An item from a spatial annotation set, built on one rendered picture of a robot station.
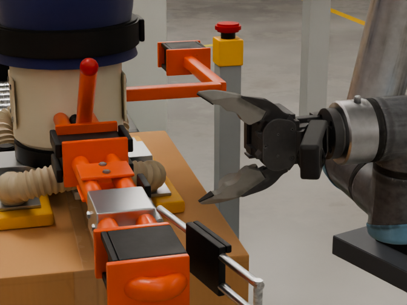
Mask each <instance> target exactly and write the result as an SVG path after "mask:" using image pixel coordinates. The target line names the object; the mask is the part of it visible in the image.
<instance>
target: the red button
mask: <svg viewBox="0 0 407 305"><path fill-rule="evenodd" d="M215 30H217V32H219V33H220V38H221V39H235V38H236V33H237V32H239V30H241V25H240V24H239V23H238V22H233V21H223V22H218V23H217V24H216V25H215Z"/></svg>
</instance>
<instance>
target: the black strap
mask: <svg viewBox="0 0 407 305"><path fill-rule="evenodd" d="M144 40H145V21H144V19H143V18H141V17H140V16H139V15H135V14H133V13H132V16H131V19H130V20H129V21H127V22H123V23H120V24H116V25H112V26H107V27H98V28H88V29H83V30H49V31H44V30H23V29H17V28H8V27H5V26H3V25H1V24H0V54H3V55H6V56H13V57H22V58H29V59H81V58H89V57H100V56H108V55H112V54H118V53H122V52H125V51H128V50H131V49H132V48H134V47H135V46H137V44H139V41H141V42H143V41H144Z"/></svg>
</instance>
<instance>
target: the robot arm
mask: <svg viewBox="0 0 407 305"><path fill-rule="evenodd" d="M406 89H407V0H370V3H369V9H368V13H367V16H366V21H365V26H364V29H363V33H362V38H361V41H360V46H359V50H358V53H357V59H356V63H355V66H354V71H353V74H352V79H351V83H350V86H349V91H348V96H347V99H346V100H337V101H333V102H332V104H331V105H330V106H329V108H322V109H321V110H320V111H319V112H318V111H316V112H309V115H308V116H296V115H295V114H294V113H293V112H291V111H290V110H288V109H287V108H285V107H284V106H283V105H281V104H280V103H272V102H271V101H269V100H267V99H264V98H261V97H249V96H243V95H241V94H238V93H232V92H228V91H221V90H203V91H198V92H197V95H198V96H200V97H201V98H203V99H204V100H206V101H207V102H209V103H210V104H212V105H213V104H215V105H220V106H222V108H224V109H225V110H226V111H232V112H234V113H236V114H237V116H238V118H239V119H240V120H242V121H243V122H244V148H245V149H246V152H244V154H245V155H246V156H247V157H248V158H249V159H253V158H256V159H259V160H260V161H261V162H262V163H263V164H264V165H265V166H261V167H259V168H258V166H257V165H256V164H255V163H254V164H251V165H249V166H248V165H245V166H244V167H243V168H241V169H240V170H239V171H238V172H236V173H229V174H227V175H225V176H223V177H222V178H221V179H220V180H219V188H218V189H216V190H214V191H210V192H208V193H207V194H205V195H204V196H203V197H202V198H200V199H199V200H198V201H199V203H200V204H202V205H205V204H214V203H221V202H226V201H229V200H233V199H236V198H239V197H245V196H248V195H251V194H254V193H257V192H260V191H263V190H265V189H267V188H269V187H270V186H272V185H273V184H274V183H275V182H277V181H278V179H279V178H280V177H281V176H282V175H283V174H284V173H286V172H288V170H290V169H291V168H292V167H293V166H294V164H298V165H299V168H300V178H301V179H307V180H318V179H319V178H320V175H321V172H322V170H323V172H324V173H325V175H326V176H327V178H328V179H329V180H330V182H331V183H332V184H333V185H334V186H335V187H336V188H338V189H340V190H341V191H343V192H344V193H345V194H346V195H347V196H348V197H349V198H350V199H351V200H353V201H354V202H355V203H356V205H357V206H358V207H359V208H360V209H362V210H363V211H364V212H365V213H367V215H368V222H367V223H366V226H367V230H368V234H369V235H370V236H371V237H372V238H374V239H376V240H378V241H381V242H384V243H389V244H407V95H405V93H406Z"/></svg>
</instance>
